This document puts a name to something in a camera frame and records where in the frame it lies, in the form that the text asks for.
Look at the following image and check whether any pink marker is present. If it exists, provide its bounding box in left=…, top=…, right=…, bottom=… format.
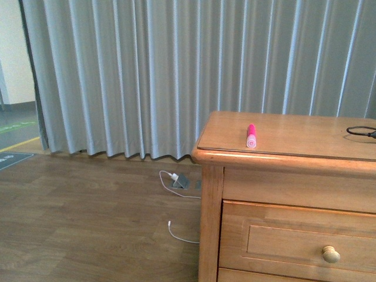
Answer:
left=246, top=124, right=257, bottom=149

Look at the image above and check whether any dark grey floor mat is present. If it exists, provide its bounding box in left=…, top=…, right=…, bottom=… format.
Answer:
left=0, top=152, right=34, bottom=170

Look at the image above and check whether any grey pleated curtain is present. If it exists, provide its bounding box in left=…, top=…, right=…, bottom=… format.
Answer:
left=19, top=1, right=375, bottom=158

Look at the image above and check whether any wooden nightstand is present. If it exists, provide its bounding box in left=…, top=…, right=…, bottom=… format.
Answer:
left=192, top=112, right=375, bottom=281

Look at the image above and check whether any white charging cable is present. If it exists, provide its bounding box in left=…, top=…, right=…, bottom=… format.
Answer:
left=159, top=170, right=202, bottom=244

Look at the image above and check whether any black cable on nightstand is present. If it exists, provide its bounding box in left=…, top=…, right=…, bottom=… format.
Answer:
left=345, top=126, right=376, bottom=140

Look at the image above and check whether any closed grey floor outlet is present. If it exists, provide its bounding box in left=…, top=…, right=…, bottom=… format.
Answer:
left=195, top=180, right=202, bottom=190

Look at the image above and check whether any round brass drawer knob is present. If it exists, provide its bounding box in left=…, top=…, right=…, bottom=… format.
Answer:
left=321, top=246, right=341, bottom=264

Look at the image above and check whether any open grey floor outlet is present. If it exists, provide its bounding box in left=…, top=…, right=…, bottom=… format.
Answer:
left=170, top=174, right=190, bottom=190

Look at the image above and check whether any wooden top drawer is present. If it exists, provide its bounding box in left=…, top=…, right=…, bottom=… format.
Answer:
left=219, top=201, right=375, bottom=281

